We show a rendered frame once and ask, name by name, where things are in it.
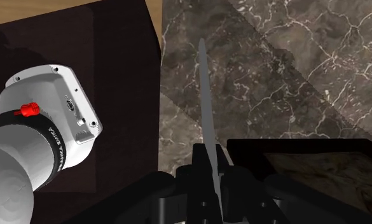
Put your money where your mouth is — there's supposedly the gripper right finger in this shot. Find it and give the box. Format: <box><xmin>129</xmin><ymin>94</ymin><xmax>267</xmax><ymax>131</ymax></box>
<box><xmin>216</xmin><ymin>143</ymin><xmax>372</xmax><ymax>224</ymax></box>

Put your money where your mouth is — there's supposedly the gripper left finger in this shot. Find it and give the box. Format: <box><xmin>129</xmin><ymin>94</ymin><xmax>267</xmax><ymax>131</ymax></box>
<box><xmin>66</xmin><ymin>143</ymin><xmax>223</xmax><ymax>224</ymax></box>

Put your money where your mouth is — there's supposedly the grey knife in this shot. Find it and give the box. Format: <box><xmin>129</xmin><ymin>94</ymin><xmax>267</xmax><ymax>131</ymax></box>
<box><xmin>198</xmin><ymin>38</ymin><xmax>224</xmax><ymax>223</ymax></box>

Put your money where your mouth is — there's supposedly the black rimmed tray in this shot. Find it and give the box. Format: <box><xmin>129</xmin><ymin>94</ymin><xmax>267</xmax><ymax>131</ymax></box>
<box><xmin>226</xmin><ymin>138</ymin><xmax>372</xmax><ymax>218</ymax></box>

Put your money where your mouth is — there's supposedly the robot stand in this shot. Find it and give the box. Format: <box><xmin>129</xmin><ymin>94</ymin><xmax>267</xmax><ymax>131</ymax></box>
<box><xmin>0</xmin><ymin>0</ymin><xmax>163</xmax><ymax>224</ymax></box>

